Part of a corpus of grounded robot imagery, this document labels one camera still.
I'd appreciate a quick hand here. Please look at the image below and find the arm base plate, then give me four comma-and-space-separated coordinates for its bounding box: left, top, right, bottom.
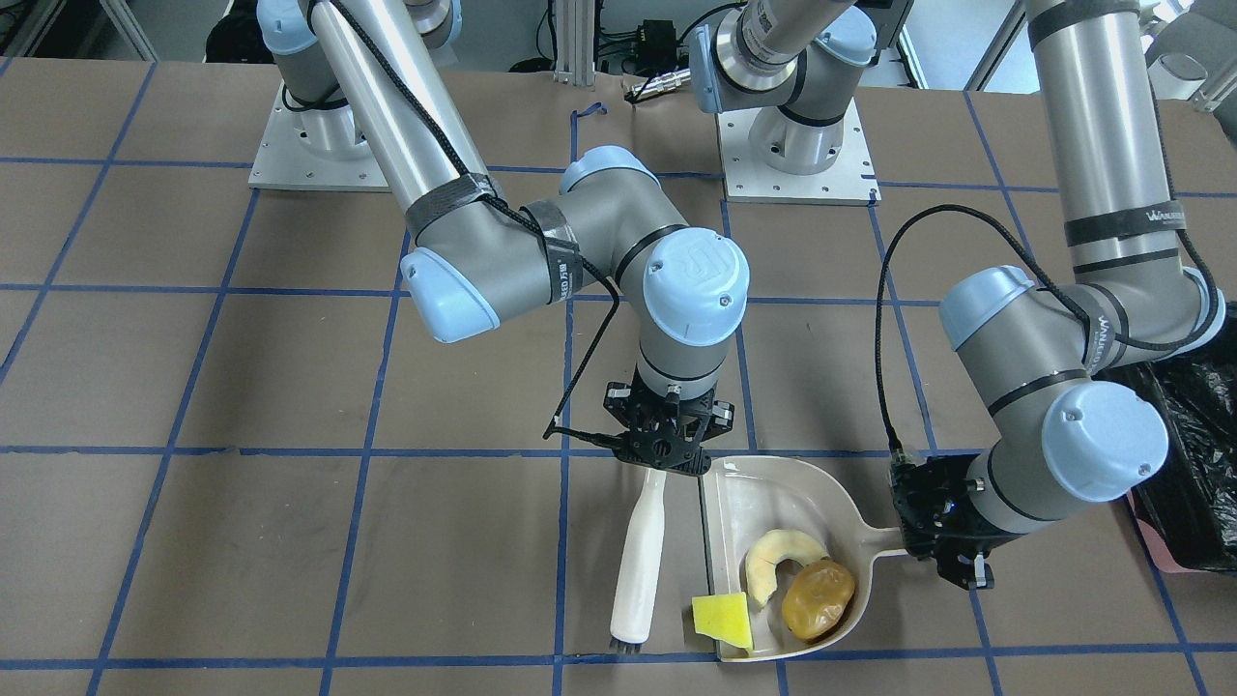
716, 101, 882, 206
247, 91, 388, 192

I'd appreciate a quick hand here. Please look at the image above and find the black power adapter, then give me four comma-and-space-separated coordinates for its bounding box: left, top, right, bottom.
633, 19, 677, 73

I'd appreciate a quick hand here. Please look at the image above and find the beige plastic dustpan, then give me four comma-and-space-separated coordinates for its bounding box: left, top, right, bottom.
700, 455, 905, 661

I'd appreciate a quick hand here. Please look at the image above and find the aluminium frame post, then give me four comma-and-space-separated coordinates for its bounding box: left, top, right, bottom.
550, 0, 597, 91

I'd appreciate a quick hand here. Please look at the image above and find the brown potato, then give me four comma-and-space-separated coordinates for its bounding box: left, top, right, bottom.
781, 558, 856, 643

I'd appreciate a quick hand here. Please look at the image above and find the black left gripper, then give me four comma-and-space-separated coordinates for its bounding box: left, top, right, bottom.
891, 449, 995, 591

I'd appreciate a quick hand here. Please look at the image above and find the black bag lined bin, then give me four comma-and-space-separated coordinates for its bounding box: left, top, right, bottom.
1100, 304, 1236, 574

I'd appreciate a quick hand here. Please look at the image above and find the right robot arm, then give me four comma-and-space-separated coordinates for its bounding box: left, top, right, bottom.
257, 1, 750, 477

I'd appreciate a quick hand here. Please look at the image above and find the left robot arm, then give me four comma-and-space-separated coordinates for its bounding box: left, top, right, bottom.
884, 1, 1225, 590

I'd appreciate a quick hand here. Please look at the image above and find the pale apple slice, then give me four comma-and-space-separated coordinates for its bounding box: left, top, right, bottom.
745, 529, 830, 608

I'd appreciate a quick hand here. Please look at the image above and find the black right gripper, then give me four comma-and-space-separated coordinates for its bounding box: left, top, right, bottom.
602, 380, 734, 477

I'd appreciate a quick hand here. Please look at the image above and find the yellow green sponge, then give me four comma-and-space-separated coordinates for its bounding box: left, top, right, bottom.
691, 591, 755, 651

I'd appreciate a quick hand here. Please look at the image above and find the beige hand brush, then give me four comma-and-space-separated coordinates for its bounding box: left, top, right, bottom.
610, 470, 667, 653

